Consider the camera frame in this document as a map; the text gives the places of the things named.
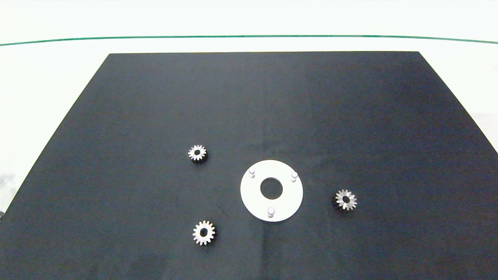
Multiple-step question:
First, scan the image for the small steel gear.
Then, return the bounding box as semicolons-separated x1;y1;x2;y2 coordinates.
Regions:
188;145;208;163
334;189;358;211
193;220;216;246

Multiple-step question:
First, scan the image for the dark table mat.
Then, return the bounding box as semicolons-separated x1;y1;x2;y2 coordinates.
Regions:
0;51;498;280

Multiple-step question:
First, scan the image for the round white plate with pins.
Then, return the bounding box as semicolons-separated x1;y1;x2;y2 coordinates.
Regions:
240;160;303;222

